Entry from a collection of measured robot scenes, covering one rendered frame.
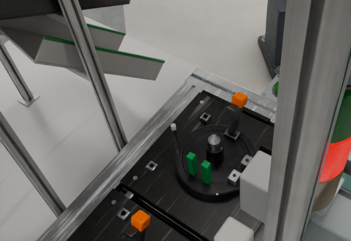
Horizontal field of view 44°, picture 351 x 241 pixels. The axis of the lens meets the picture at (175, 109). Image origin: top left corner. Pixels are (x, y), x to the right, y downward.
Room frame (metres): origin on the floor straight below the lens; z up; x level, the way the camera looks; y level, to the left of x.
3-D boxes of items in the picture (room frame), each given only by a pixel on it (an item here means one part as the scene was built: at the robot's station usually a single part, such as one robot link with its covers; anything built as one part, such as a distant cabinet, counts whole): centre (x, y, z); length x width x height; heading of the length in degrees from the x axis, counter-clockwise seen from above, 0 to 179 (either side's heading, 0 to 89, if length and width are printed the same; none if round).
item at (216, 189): (0.40, -0.05, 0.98); 0.14 x 0.14 x 0.02
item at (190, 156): (0.37, -0.01, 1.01); 0.01 x 0.01 x 0.05; 45
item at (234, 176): (0.35, -0.07, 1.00); 0.02 x 0.01 x 0.02; 135
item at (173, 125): (0.41, 0.01, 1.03); 0.01 x 0.01 x 0.08
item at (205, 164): (0.35, -0.03, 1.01); 0.01 x 0.01 x 0.05; 45
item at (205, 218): (0.40, -0.05, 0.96); 0.24 x 0.24 x 0.02; 45
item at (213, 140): (0.40, -0.05, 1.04); 0.02 x 0.02 x 0.03
